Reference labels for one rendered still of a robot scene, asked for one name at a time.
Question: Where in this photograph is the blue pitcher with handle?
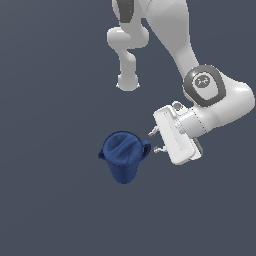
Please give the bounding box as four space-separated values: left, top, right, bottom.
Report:
97 130 152 185

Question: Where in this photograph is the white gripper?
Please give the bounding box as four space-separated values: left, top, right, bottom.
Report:
147 100 203 166

